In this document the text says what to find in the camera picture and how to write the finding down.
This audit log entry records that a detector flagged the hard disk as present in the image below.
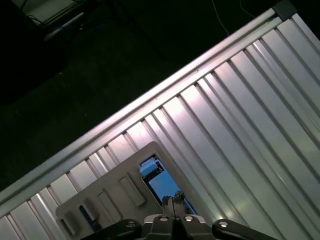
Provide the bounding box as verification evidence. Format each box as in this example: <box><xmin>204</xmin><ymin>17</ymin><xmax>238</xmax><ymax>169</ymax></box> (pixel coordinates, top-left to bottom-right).
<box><xmin>138</xmin><ymin>156</ymin><xmax>200</xmax><ymax>217</ymax></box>

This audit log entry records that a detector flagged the black table corner cap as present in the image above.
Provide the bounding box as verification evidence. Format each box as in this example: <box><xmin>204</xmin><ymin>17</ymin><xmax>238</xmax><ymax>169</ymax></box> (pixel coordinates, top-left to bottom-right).
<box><xmin>272</xmin><ymin>0</ymin><xmax>298</xmax><ymax>20</ymax></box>

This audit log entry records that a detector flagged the grey parts rack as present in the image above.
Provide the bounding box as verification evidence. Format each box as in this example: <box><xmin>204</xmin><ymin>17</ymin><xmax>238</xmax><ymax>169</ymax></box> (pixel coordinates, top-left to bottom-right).
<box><xmin>55</xmin><ymin>141</ymin><xmax>198</xmax><ymax>236</ymax></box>

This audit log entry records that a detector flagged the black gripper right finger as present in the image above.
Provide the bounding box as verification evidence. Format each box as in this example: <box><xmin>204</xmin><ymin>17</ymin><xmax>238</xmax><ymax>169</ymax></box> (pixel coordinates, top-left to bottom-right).
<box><xmin>172</xmin><ymin>191</ymin><xmax>273</xmax><ymax>240</ymax></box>

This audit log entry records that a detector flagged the dark RAM stick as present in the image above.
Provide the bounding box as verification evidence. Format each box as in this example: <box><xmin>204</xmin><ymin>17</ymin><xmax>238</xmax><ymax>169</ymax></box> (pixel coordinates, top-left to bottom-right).
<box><xmin>79</xmin><ymin>203</ymin><xmax>101</xmax><ymax>231</ymax></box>

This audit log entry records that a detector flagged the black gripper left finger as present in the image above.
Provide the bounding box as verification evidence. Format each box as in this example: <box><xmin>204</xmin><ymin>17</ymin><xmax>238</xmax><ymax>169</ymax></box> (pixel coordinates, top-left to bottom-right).
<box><xmin>84</xmin><ymin>196</ymin><xmax>174</xmax><ymax>240</ymax></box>

